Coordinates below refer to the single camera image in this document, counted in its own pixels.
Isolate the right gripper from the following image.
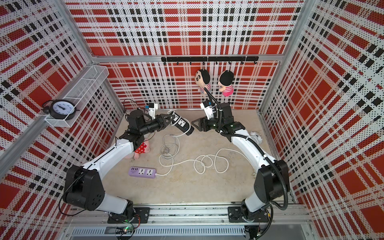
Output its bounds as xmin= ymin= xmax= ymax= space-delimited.
xmin=192 ymin=116 xmax=225 ymax=132

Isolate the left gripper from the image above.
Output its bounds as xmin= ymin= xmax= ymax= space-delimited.
xmin=139 ymin=113 xmax=175 ymax=135

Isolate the purple power strip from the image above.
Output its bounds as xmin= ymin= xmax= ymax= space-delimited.
xmin=129 ymin=167 xmax=157 ymax=179

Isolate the black power strip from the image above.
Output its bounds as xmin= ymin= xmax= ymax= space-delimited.
xmin=171 ymin=111 xmax=195 ymax=136

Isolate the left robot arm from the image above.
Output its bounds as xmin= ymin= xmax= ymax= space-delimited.
xmin=59 ymin=110 xmax=179 ymax=223

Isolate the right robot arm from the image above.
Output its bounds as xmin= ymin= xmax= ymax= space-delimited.
xmin=192 ymin=100 xmax=290 ymax=222

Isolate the pink strawberry plush toy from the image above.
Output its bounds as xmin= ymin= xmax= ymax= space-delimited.
xmin=125 ymin=141 xmax=151 ymax=160

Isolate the hanging doll striped shirt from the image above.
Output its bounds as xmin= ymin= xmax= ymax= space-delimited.
xmin=194 ymin=69 xmax=211 ymax=95

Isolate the hanging doll pink shirt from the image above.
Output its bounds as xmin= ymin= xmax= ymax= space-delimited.
xmin=218 ymin=70 xmax=235 ymax=97

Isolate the white alarm clock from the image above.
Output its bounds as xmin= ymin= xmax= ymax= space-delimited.
xmin=250 ymin=131 xmax=263 ymax=145

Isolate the black alarm clock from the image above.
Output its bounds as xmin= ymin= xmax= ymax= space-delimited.
xmin=42 ymin=100 xmax=78 ymax=121

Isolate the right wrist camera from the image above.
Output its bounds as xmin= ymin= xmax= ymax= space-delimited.
xmin=201 ymin=87 xmax=222 ymax=120

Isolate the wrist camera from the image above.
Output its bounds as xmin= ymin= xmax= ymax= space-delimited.
xmin=201 ymin=87 xmax=222 ymax=120
xmin=145 ymin=103 xmax=159 ymax=120

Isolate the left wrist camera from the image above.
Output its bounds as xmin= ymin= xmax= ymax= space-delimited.
xmin=145 ymin=103 xmax=159 ymax=120

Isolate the black hook rail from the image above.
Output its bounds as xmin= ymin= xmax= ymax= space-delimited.
xmin=161 ymin=56 xmax=260 ymax=64

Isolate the white wire mesh shelf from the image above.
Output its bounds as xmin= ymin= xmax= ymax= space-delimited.
xmin=45 ymin=65 xmax=109 ymax=128

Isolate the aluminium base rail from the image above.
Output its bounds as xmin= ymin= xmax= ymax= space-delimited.
xmin=59 ymin=202 xmax=318 ymax=240

